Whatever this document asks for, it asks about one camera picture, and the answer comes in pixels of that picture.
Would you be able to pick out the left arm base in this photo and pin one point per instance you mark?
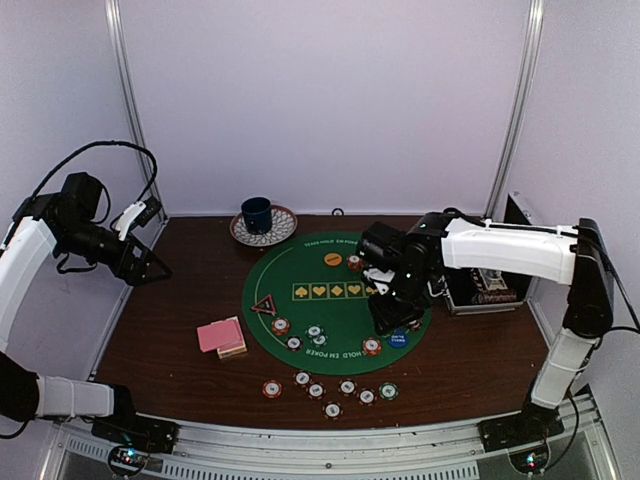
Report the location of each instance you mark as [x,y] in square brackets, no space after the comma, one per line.
[134,444]

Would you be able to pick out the right aluminium frame post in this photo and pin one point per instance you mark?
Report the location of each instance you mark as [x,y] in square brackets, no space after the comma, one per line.
[529,59]

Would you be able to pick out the front aluminium rail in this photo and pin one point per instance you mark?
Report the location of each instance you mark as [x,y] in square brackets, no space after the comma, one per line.
[444,450]

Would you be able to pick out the triangular black red dealer button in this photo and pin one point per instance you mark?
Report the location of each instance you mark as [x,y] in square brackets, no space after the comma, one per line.
[265,306]

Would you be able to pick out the round green poker mat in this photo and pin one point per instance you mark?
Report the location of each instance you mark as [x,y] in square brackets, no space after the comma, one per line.
[308,292]

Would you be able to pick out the aluminium poker chip case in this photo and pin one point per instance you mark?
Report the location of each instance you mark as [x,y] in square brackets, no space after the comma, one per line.
[475,291]

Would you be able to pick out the scattered brown chip three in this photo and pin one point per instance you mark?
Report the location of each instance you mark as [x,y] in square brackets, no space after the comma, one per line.
[332,410]

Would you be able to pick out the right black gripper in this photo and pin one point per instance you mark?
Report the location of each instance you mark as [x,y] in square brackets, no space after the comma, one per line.
[391,320]

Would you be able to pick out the pink playing card deck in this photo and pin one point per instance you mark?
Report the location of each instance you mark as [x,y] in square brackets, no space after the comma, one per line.
[221,336]

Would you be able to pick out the green poker chip stack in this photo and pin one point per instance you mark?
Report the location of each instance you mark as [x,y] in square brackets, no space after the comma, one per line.
[388,391]

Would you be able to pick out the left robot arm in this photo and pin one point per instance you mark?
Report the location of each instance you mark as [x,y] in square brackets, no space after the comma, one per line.
[58,225]

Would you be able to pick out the orange big blind button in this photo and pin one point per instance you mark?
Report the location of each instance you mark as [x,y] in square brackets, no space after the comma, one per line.
[333,259]

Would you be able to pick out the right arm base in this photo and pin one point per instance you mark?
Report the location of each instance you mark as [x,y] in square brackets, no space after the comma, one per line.
[525,439]

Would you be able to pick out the aluminium frame post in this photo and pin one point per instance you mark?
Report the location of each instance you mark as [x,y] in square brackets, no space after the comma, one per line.
[529,59]
[116,32]

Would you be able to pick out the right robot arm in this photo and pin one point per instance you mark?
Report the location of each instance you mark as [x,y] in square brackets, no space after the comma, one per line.
[567,255]

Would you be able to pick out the dark blue mug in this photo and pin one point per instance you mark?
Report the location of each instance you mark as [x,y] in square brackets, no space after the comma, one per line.
[256,212]

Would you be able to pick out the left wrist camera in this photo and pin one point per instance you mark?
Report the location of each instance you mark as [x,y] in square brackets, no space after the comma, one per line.
[137,214]

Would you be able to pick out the left aluminium frame post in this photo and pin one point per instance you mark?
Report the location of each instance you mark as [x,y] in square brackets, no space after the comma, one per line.
[116,32]

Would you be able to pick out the patterned ceramic saucer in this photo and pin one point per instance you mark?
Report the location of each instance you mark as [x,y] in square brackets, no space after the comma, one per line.
[284,224]

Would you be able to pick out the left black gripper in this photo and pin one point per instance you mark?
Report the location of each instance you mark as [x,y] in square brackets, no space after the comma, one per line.
[133,275]

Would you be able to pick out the scattered brown chip two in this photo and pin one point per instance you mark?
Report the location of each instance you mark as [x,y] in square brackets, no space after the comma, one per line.
[316,391]

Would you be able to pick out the scattered brown chip one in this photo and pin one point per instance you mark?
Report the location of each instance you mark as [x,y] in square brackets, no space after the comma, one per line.
[302,379]

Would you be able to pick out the green chips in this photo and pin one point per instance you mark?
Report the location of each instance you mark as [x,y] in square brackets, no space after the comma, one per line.
[317,335]

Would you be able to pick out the blue small blind button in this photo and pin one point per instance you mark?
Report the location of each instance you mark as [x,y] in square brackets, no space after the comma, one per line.
[398,339]

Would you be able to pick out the red poker chip stack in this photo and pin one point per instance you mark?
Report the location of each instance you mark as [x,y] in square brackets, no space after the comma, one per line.
[272,389]

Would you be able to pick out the brown chip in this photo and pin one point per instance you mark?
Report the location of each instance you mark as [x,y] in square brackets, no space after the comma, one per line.
[294,343]
[415,326]

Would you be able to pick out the red chips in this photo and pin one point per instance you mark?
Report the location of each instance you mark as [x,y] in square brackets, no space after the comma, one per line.
[354,263]
[371,347]
[280,326]

